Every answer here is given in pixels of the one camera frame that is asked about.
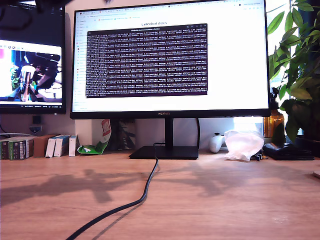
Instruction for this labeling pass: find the white game controller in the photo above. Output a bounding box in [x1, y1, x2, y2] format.
[208, 132, 226, 154]

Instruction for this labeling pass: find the green leafy houseplant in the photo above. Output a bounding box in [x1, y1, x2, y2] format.
[266, 0, 320, 151]

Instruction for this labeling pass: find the green red snack bag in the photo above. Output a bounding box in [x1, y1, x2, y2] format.
[76, 118, 112, 155]

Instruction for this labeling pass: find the thick black table cable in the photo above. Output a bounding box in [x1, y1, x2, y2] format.
[65, 142, 166, 240]

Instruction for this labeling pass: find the brown cardboard box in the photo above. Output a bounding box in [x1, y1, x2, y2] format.
[32, 134, 60, 158]

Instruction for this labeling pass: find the small white blue box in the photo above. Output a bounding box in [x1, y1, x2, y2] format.
[68, 134, 80, 158]
[53, 134, 71, 158]
[45, 135, 62, 159]

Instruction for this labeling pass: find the thin white cable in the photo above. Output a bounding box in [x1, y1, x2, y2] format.
[0, 132, 33, 139]

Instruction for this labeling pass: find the dark patterned box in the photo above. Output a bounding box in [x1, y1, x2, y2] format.
[109, 118, 136, 151]

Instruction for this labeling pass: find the large black Huawei monitor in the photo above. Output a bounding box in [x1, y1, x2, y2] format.
[69, 0, 272, 160]

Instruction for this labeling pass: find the black monitor rear cable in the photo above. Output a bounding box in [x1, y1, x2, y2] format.
[195, 117, 201, 150]

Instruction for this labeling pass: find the crumpled white plastic bag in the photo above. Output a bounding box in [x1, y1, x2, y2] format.
[223, 129, 265, 162]

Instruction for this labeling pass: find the green printed box with barcode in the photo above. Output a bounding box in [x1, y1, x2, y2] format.
[8, 138, 34, 161]

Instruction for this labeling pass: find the amber glass pump bottle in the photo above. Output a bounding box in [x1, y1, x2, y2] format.
[263, 87, 286, 145]

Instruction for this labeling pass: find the black zip pouch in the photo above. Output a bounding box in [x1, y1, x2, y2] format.
[262, 142, 315, 161]

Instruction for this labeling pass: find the black monitor with dark screen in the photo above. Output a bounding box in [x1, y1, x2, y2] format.
[0, 0, 68, 115]

